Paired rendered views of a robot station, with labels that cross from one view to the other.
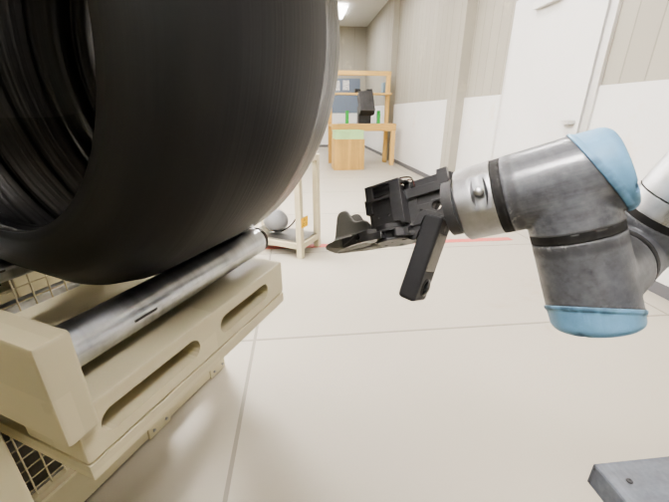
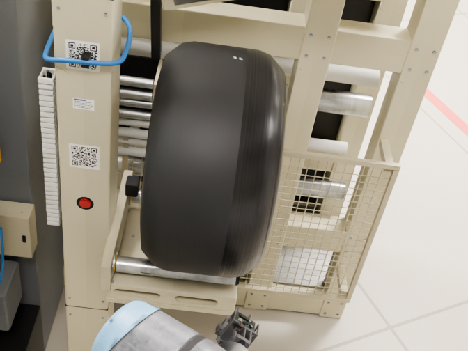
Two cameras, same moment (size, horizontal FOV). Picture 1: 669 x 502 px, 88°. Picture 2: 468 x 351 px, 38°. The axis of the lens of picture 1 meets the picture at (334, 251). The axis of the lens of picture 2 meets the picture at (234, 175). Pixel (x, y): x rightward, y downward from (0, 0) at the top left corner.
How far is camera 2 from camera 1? 157 cm
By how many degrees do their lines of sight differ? 57
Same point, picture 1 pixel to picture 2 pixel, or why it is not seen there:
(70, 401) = (104, 281)
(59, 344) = (106, 268)
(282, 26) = (180, 244)
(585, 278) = not seen: outside the picture
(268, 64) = (170, 251)
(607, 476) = not seen: outside the picture
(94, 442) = (109, 292)
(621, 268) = not seen: outside the picture
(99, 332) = (127, 268)
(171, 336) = (150, 285)
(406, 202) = (232, 333)
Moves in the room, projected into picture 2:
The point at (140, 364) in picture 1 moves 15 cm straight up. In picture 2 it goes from (132, 285) to (134, 248)
